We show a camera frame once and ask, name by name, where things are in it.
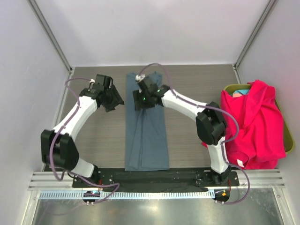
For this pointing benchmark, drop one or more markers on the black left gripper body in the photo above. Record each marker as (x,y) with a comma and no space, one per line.
(113,100)

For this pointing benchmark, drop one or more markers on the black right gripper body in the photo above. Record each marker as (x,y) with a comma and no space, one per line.
(137,100)

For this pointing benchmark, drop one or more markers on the blue-grey t shirt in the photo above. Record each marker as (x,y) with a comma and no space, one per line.
(146,139)

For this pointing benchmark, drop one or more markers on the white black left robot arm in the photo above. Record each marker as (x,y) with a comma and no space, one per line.
(58,149)

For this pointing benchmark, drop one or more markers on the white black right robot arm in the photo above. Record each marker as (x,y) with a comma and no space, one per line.
(210,123)

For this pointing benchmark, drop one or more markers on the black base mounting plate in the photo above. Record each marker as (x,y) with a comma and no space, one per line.
(174,180)

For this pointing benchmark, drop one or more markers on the salmon pink t shirt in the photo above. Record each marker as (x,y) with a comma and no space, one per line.
(237,95)

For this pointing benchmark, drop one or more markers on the teal t shirt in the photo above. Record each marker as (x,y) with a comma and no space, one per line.
(242,91)

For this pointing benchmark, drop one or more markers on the magenta pink t shirt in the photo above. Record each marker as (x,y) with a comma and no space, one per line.
(259,125)

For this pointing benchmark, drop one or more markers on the olive green plastic bin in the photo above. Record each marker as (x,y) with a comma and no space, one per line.
(289,143)

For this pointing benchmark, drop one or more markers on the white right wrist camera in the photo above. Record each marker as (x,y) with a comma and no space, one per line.
(138,78)

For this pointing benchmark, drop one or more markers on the left aluminium corner post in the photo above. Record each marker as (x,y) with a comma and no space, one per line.
(43,22)

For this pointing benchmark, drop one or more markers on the aluminium corner post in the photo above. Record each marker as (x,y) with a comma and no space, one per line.
(43,22)
(255,31)

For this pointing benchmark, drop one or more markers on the slotted white cable duct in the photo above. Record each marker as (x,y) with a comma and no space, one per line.
(92,194)

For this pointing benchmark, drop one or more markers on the aluminium frame rail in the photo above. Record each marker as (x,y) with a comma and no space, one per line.
(257,179)

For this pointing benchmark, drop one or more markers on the right aluminium corner post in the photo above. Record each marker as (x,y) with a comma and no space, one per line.
(255,31)

